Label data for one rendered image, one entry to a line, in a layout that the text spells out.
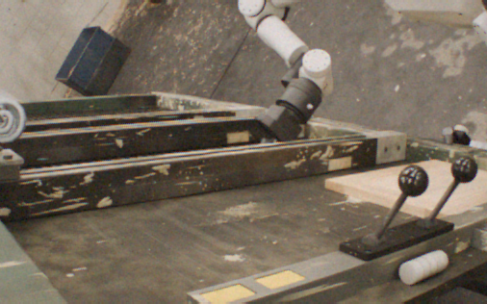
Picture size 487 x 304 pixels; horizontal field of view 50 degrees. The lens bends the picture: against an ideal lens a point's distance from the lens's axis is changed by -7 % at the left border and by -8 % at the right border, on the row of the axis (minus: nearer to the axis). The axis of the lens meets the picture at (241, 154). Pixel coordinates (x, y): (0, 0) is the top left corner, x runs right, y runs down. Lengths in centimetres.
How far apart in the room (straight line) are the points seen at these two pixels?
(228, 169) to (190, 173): 9
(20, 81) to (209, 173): 525
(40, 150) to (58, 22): 501
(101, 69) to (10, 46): 127
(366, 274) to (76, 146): 89
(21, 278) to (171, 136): 108
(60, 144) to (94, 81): 401
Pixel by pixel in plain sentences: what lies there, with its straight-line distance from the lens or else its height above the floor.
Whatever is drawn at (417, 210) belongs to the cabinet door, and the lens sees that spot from 102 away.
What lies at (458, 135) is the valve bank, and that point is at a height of 75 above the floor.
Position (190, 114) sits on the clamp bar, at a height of 117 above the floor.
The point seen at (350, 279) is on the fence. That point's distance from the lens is 67.
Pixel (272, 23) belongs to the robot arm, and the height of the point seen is 132.
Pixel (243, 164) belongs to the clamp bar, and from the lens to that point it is 114.
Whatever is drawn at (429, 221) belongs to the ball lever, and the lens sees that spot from 80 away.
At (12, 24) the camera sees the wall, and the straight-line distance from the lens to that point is 620.
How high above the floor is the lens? 207
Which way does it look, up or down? 37 degrees down
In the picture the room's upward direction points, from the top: 56 degrees counter-clockwise
